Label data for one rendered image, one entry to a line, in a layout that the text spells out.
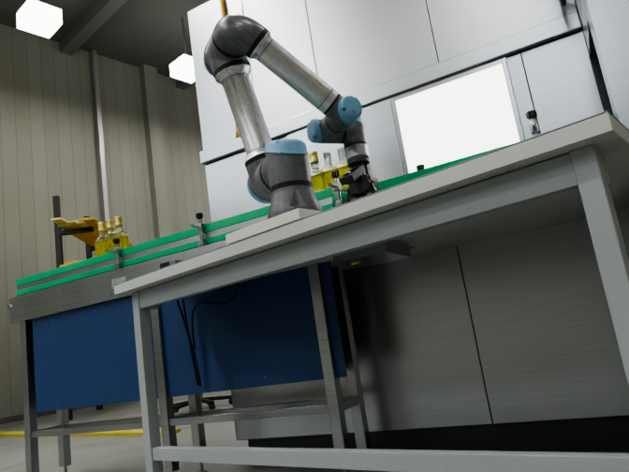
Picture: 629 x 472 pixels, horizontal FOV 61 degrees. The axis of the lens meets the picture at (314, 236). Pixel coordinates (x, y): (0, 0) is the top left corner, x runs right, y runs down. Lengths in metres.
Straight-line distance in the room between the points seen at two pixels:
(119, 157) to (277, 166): 9.06
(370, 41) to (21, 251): 7.58
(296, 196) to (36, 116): 8.80
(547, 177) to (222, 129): 1.77
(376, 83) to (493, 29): 0.47
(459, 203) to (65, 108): 9.51
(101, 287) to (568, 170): 1.96
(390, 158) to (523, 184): 1.06
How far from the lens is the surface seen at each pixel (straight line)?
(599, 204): 1.03
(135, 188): 10.39
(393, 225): 1.20
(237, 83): 1.67
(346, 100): 1.61
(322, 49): 2.40
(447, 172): 1.09
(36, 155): 9.77
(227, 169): 2.50
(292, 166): 1.44
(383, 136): 2.12
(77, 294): 2.62
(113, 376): 2.48
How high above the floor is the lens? 0.45
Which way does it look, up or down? 11 degrees up
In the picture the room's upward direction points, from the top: 9 degrees counter-clockwise
